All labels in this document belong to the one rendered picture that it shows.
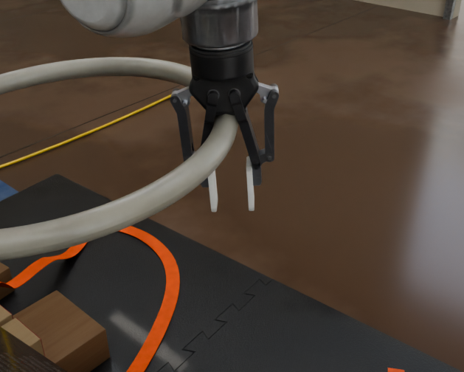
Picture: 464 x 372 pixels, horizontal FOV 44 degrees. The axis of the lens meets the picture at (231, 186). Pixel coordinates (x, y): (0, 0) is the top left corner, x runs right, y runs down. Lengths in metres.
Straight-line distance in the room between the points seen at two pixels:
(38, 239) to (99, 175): 2.05
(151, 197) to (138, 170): 2.04
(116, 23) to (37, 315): 1.37
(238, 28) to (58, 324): 1.23
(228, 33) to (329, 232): 1.65
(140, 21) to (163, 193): 0.20
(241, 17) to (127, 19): 0.22
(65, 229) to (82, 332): 1.12
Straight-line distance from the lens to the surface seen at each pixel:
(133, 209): 0.57
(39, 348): 1.56
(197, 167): 0.62
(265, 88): 0.71
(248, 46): 0.68
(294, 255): 2.09
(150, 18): 0.46
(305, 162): 2.67
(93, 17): 0.46
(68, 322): 1.72
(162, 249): 2.09
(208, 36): 0.64
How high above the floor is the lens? 1.30
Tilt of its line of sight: 32 degrees down
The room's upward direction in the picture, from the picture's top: straight up
